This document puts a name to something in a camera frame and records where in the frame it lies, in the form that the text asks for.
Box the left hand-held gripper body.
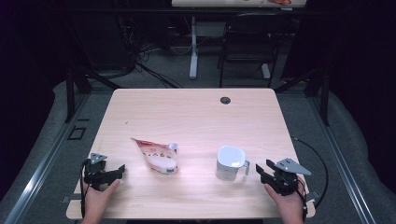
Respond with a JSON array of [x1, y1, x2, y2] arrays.
[[82, 152, 114, 191]]

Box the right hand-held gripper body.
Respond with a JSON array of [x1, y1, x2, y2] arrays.
[[261, 157, 312, 196]]

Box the white measuring cup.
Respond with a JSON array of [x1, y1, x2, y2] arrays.
[[215, 145, 251, 182]]

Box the pink spouted refill pouch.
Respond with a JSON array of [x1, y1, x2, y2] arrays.
[[130, 137, 180, 175]]

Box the person's right hand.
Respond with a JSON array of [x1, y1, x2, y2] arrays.
[[263, 178, 307, 224]]

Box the person's left hand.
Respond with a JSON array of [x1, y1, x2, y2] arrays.
[[82, 179, 120, 224]]

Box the black metal stand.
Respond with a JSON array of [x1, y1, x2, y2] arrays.
[[274, 66, 331, 127], [64, 62, 122, 124]]

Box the black folding chair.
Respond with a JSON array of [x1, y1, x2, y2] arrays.
[[218, 12, 294, 89]]

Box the white desk leg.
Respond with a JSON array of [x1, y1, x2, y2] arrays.
[[189, 16, 199, 80]]

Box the light wooden desk top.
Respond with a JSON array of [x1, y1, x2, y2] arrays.
[[171, 0, 307, 8]]

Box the left hand-held gripper cable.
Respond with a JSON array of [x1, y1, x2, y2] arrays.
[[79, 158, 92, 218]]

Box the hand-held gripper cable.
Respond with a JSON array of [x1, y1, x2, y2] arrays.
[[79, 158, 92, 218], [295, 176, 310, 222]]

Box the right hand-held gripper cable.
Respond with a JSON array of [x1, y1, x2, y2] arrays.
[[295, 176, 310, 222]]

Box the black cable beside table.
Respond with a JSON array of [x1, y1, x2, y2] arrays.
[[290, 136, 330, 209]]

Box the black floor outlet frame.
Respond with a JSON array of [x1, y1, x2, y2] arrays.
[[67, 125, 88, 141]]

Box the metal floor rail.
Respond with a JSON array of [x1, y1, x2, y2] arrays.
[[306, 96, 377, 224], [3, 92, 92, 224]]

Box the bundle of floor cables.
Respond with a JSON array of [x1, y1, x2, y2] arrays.
[[118, 15, 185, 90]]

